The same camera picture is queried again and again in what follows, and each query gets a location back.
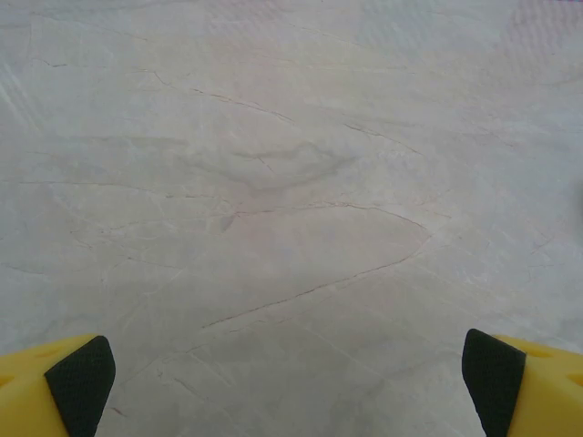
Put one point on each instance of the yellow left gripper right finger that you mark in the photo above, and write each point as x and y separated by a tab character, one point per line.
537	391

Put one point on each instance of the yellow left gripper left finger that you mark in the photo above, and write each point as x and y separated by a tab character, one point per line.
36	387

